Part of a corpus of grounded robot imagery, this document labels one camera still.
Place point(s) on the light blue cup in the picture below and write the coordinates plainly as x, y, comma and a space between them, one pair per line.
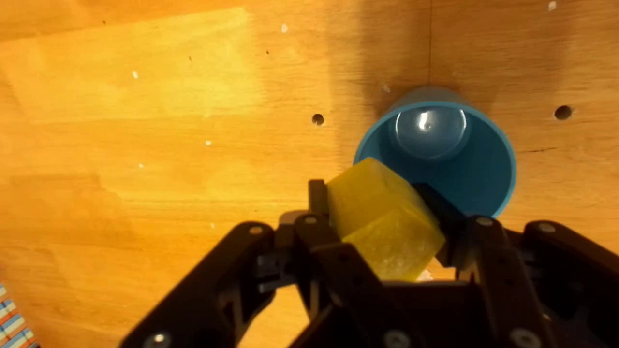
480, 167

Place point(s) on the yellow block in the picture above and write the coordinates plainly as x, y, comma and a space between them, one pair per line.
387, 219

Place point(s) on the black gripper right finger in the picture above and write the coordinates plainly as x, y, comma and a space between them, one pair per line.
534, 283

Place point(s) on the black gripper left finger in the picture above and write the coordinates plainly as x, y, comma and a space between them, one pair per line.
258, 271

